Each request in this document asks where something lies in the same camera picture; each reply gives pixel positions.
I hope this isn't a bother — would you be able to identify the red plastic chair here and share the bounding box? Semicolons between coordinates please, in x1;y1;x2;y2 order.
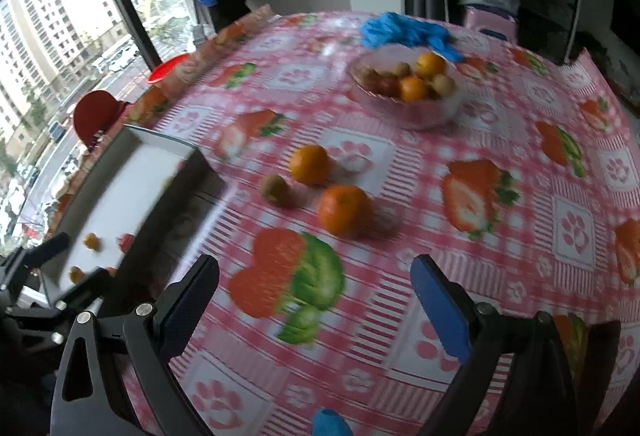
73;90;128;151

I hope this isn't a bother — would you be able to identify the pink strawberry tablecloth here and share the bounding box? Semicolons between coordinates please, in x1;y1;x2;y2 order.
125;9;639;435

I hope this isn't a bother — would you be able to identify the blue gloves pile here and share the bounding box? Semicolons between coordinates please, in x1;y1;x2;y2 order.
360;12;465;63

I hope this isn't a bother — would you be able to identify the red plastic basin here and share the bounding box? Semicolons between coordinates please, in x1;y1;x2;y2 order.
146;53;191;85

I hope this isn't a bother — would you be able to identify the large mandarin orange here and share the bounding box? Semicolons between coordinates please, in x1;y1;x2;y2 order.
318;185;373;238

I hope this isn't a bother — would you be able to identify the brown kiwi fruit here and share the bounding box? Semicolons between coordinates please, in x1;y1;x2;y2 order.
259;174;293;208

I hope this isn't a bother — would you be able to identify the yellow kumquat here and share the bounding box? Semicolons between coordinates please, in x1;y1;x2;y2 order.
68;266;86;285

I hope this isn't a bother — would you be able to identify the small orange kumquat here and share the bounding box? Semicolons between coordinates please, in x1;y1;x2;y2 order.
82;233;102;252

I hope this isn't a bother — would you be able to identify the clear plastic fruit bowl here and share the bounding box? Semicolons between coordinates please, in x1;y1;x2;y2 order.
346;44;465;131

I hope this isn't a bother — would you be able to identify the orange fruit near bowl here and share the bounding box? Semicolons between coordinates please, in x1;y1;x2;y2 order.
288;145;332;186

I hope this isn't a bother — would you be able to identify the white shallow tray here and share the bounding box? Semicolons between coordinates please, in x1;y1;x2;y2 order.
40;125;224;304

